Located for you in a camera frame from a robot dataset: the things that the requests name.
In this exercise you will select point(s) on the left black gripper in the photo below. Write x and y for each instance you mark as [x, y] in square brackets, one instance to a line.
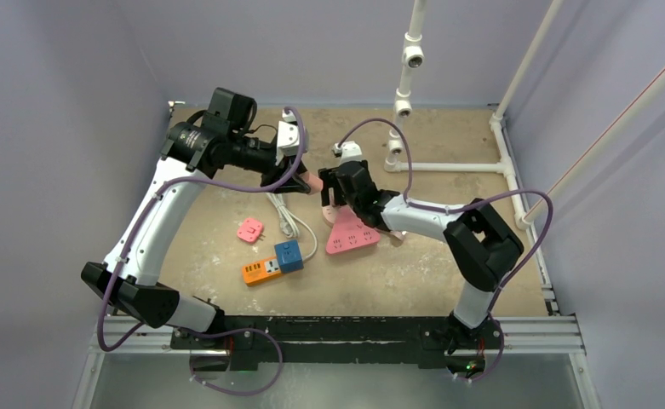
[295, 181]

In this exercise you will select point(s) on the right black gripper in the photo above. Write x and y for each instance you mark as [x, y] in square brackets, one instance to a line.
[335, 184]

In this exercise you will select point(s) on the light pink small plug adapter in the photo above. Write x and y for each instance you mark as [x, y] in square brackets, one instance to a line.
[314, 182]

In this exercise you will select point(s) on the pink round power strip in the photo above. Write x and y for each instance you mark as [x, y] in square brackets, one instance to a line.
[329, 214]

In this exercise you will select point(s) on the pink triangular power strip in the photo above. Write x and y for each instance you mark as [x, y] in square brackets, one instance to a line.
[349, 233]

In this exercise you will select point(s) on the pink square plug adapter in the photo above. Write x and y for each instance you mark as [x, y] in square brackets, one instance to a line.
[250, 230]

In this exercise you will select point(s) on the blue cube socket adapter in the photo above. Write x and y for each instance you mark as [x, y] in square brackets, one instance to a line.
[289, 257]

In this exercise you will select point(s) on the orange power strip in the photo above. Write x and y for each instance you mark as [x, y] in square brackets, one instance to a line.
[257, 273]

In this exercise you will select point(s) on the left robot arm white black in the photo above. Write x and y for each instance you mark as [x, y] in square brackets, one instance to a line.
[192, 153]

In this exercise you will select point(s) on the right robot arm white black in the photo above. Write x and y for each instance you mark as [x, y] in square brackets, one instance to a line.
[485, 249]

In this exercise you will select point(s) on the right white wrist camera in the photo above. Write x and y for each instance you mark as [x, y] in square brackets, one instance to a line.
[348, 151]

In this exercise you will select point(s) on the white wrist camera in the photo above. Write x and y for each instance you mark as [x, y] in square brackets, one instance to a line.
[288, 137]
[348, 151]

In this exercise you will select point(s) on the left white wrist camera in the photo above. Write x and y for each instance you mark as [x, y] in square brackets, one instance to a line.
[288, 137]

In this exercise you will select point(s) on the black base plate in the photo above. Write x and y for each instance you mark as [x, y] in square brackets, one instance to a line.
[428, 342]

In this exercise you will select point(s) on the aluminium rail frame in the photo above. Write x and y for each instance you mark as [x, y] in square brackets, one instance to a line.
[523, 335]

